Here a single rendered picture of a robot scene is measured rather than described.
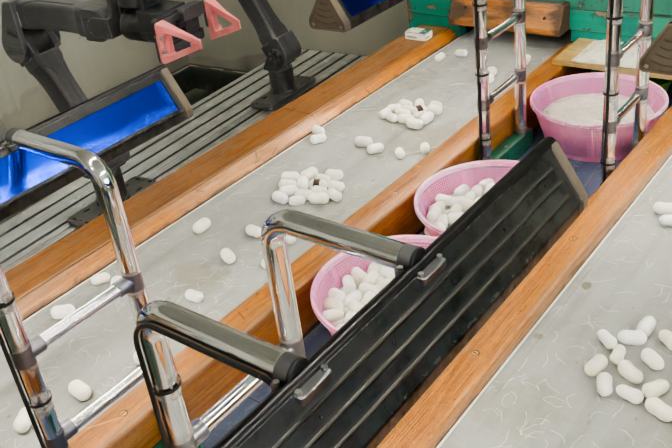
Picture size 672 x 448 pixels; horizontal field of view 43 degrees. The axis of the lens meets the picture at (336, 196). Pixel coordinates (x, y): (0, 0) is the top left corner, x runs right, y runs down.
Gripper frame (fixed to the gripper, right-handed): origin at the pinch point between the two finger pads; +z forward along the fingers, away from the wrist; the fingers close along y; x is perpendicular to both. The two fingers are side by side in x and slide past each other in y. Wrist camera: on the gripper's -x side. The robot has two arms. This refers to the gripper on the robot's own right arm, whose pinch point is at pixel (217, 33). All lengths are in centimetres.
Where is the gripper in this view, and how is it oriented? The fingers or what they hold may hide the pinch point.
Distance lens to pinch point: 139.8
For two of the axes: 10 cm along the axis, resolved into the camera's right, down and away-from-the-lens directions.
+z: 8.3, 2.0, -5.2
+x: 1.1, 8.6, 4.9
